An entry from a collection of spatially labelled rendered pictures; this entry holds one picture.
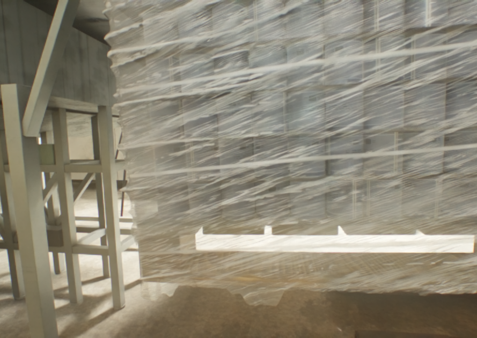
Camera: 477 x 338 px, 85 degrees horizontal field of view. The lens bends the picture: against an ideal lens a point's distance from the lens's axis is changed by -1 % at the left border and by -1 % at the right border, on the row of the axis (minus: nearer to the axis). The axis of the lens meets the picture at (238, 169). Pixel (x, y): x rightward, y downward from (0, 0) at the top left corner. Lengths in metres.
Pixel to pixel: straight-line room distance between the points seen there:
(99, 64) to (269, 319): 1.12
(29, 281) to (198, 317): 0.61
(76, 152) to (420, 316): 3.85
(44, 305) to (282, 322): 0.77
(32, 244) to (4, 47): 0.45
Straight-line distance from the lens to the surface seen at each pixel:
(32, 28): 0.92
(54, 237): 1.32
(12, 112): 0.75
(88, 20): 1.08
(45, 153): 1.28
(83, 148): 4.03
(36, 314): 0.85
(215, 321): 1.16
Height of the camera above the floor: 0.69
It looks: 7 degrees down
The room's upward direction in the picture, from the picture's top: 1 degrees counter-clockwise
